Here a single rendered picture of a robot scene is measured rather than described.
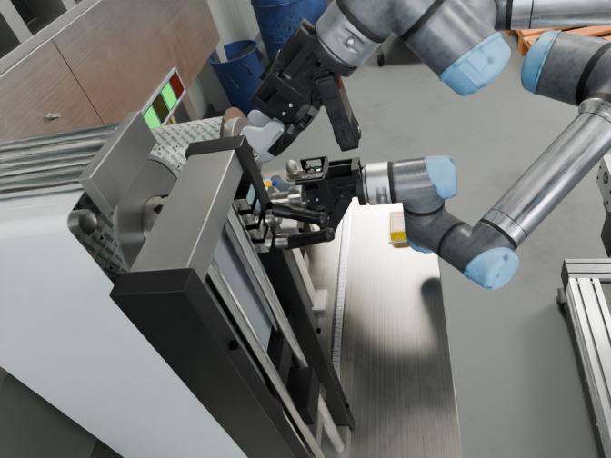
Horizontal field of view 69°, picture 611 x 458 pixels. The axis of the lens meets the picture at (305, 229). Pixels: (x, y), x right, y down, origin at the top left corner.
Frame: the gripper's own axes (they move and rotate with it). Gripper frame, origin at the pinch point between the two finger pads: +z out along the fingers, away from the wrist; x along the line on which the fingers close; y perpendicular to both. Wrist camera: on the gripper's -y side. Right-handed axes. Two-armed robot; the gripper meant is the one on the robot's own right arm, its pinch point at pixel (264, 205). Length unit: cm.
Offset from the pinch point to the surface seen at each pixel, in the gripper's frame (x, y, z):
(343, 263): -0.7, -19.1, -12.1
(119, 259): 38.2, 26.8, -1.7
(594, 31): -255, -93, -150
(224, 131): 9.2, 22.1, -2.6
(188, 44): -59, 13, 30
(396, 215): -11.8, -16.7, -24.1
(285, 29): -304, -68, 62
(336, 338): 17.9, -19.1, -12.0
